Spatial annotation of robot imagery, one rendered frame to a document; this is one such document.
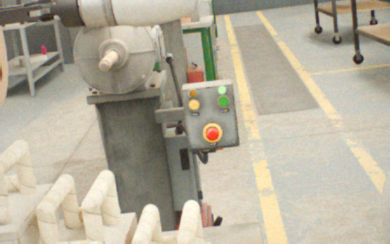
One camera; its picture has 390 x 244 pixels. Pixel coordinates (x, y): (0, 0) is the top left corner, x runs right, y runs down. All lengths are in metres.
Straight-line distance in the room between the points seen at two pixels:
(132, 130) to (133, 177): 0.16
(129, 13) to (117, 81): 1.06
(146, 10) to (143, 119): 1.26
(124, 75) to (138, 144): 0.30
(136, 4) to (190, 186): 1.40
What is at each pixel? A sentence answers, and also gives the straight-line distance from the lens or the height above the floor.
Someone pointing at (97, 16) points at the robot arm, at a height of 1.44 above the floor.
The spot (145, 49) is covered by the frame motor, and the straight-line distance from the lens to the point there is 2.35.
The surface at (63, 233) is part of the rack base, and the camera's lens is 1.55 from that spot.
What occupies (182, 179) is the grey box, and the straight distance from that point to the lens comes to 2.62.
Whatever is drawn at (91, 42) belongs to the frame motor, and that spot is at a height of 1.30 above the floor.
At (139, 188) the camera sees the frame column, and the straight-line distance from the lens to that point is 2.61.
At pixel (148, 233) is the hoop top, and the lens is 1.40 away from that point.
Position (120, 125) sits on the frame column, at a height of 0.99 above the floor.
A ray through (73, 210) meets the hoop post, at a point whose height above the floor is 1.06.
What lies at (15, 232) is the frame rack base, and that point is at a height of 1.10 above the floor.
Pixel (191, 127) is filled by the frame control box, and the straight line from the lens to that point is 2.37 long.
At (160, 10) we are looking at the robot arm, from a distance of 1.31.
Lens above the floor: 1.53
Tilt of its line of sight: 12 degrees down
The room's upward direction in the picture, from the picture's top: 7 degrees counter-clockwise
